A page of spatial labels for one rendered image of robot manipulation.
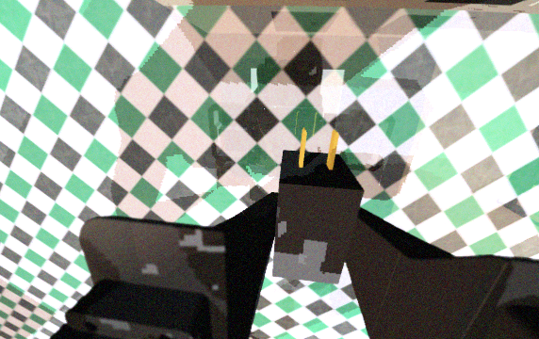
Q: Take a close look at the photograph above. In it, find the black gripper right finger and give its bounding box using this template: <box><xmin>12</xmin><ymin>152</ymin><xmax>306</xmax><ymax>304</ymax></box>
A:
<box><xmin>345</xmin><ymin>207</ymin><xmax>539</xmax><ymax>339</ymax></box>

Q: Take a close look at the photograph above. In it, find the grey two-prong plug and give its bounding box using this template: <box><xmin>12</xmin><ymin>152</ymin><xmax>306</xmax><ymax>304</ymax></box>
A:
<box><xmin>271</xmin><ymin>127</ymin><xmax>364</xmax><ymax>284</ymax></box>

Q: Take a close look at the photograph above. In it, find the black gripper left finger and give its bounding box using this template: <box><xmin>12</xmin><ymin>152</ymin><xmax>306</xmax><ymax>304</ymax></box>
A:
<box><xmin>79</xmin><ymin>192</ymin><xmax>278</xmax><ymax>339</ymax></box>

